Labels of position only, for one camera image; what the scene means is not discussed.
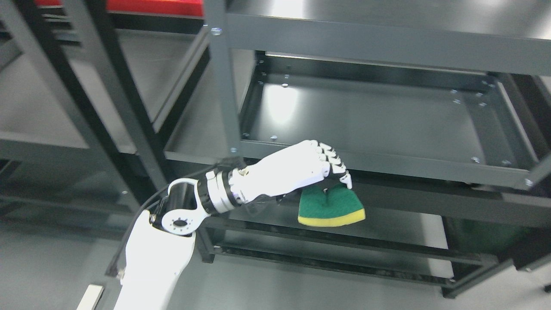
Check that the green yellow sponge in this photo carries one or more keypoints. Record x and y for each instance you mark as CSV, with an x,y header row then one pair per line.
x,y
333,207

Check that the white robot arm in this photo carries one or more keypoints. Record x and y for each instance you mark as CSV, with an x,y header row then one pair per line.
x,y
160,241

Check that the red bin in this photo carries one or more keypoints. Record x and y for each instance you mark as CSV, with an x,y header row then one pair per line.
x,y
163,7

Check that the dark metal shelf rack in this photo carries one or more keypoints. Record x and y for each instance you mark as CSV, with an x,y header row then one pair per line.
x,y
440,109

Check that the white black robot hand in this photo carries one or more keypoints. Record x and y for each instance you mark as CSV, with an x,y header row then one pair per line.
x,y
297,166

